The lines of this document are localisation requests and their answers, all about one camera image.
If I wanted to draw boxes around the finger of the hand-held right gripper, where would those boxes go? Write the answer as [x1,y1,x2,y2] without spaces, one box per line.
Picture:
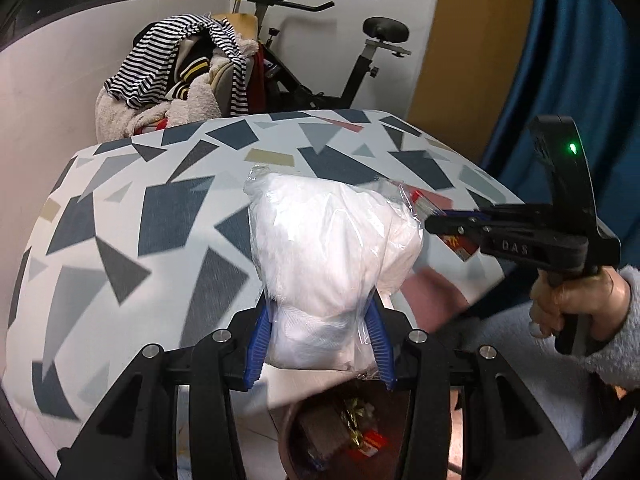
[435,225,502,252]
[425,205,549,234]

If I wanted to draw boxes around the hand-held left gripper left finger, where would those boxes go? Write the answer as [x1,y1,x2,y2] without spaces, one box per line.
[56,305,273,480]

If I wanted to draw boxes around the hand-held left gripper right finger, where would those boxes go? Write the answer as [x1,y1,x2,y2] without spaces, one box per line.
[364,295,583,480]

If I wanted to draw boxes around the red cigarette pack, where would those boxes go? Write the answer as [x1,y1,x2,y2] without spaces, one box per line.
[400,185,481,263]

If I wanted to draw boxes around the gold foil wrapper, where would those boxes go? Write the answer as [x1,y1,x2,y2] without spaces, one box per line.
[337,397,376,448]

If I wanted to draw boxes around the red and white packet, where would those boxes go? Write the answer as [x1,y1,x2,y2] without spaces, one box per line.
[350,430,388,458]

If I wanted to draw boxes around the brown trash bin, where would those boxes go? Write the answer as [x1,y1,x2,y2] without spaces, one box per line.
[276,377,413,480]

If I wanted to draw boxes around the white tissue-filled plastic bag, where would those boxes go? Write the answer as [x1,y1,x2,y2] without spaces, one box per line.
[243,164,446,378]

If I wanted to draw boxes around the person's right forearm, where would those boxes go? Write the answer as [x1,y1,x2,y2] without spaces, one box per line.
[585,265,640,391]

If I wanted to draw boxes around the person's right hand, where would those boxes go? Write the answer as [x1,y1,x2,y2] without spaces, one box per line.
[529,269,631,344]

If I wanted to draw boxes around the blue curtain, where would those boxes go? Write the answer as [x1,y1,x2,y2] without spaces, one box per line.
[480,0,640,261]

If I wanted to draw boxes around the grey fleece robe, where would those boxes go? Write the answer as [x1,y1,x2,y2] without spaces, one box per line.
[440,305,640,480]

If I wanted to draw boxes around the wooden door panel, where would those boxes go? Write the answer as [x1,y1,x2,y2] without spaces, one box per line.
[407,0,538,163]

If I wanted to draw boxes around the geometric patterned tablecloth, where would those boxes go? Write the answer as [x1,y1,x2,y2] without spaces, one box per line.
[5,109,531,421]

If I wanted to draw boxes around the black exercise bike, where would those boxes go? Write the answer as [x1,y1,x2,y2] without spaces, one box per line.
[220,0,413,111]

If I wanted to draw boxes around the pile of clothes on chair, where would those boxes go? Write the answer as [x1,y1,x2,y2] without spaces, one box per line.
[95,35,261,143]

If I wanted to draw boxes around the red garment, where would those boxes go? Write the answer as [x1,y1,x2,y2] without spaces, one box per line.
[247,42,271,113]

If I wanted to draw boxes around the wooden chair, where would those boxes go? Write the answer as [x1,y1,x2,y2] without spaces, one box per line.
[230,12,259,41]

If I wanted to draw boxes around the black and yellow striped garment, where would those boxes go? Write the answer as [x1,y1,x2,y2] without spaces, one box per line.
[165,42,211,101]

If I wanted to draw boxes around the black and white striped shirt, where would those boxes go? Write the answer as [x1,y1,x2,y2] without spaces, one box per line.
[105,15,251,118]

